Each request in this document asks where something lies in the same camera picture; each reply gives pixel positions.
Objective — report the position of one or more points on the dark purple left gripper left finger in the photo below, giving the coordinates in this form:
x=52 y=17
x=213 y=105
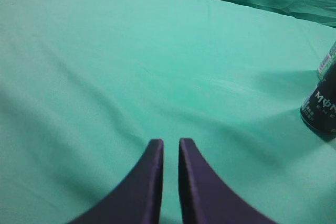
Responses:
x=137 y=199

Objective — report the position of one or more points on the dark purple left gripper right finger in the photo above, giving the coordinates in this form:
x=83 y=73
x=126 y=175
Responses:
x=204 y=197

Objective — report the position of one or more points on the green table cloth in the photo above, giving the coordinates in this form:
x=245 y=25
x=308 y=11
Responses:
x=85 y=84

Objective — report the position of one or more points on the black Monster energy can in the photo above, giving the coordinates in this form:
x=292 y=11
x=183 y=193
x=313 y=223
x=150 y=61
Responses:
x=318 y=110

